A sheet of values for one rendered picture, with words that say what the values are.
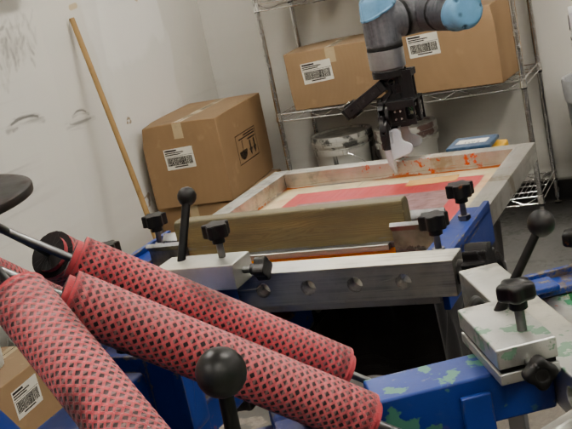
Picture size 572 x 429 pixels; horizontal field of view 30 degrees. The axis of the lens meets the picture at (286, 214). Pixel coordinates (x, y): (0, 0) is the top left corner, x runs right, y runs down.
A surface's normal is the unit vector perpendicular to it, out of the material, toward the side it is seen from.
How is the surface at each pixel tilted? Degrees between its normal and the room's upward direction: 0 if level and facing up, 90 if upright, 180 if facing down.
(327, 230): 90
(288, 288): 90
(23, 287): 32
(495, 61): 90
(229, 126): 89
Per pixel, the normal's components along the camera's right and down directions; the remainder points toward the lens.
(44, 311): 0.00, -0.73
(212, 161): -0.30, 0.29
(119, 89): 0.90, -0.09
